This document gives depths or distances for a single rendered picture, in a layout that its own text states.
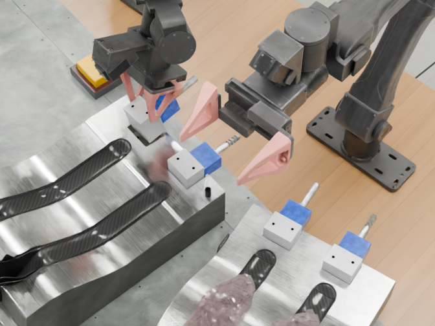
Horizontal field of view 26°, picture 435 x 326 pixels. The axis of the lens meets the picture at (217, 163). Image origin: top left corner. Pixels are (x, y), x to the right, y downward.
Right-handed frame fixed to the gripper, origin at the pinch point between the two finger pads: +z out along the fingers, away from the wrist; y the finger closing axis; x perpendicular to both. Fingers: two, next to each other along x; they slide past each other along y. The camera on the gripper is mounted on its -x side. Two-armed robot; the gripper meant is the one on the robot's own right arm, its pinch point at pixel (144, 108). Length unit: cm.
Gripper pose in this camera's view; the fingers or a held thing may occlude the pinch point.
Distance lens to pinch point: 154.9
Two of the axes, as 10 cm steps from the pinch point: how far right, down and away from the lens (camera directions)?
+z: -1.9, 7.9, 5.8
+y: 6.3, 5.5, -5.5
